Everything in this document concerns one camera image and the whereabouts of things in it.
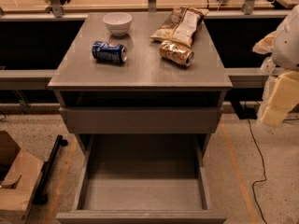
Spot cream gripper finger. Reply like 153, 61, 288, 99
259, 71, 299, 126

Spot blue pepsi can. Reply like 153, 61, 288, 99
92, 41, 127, 63

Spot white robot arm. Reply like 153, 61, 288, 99
252, 5, 299, 126

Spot grey drawer cabinet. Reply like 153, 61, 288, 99
49, 12, 232, 148

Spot open grey middle drawer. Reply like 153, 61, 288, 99
57, 134, 226, 224

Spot closed grey top drawer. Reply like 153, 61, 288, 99
60, 107, 222, 134

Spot clear sanitizer bottle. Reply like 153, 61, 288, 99
260, 57, 276, 75

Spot brown chip bag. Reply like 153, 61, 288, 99
150, 6, 209, 47

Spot white ceramic bowl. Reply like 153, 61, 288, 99
103, 12, 133, 36

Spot black metal bar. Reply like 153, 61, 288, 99
32, 134, 68, 204

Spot brown cardboard box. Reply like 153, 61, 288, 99
0, 131, 44, 224

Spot black floor cable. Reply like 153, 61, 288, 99
244, 102, 269, 224

